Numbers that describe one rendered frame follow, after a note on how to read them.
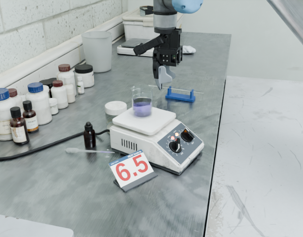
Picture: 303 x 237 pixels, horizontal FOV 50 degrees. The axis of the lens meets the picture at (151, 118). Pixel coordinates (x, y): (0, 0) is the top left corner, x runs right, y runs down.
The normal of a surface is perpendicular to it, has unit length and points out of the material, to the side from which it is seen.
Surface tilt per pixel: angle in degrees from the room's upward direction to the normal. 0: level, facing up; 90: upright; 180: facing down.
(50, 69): 90
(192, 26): 90
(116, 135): 90
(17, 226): 0
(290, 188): 0
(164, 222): 0
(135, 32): 93
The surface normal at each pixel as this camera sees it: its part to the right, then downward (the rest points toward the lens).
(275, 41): -0.25, 0.43
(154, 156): -0.54, 0.38
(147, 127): 0.00, -0.89
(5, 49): 0.97, 0.11
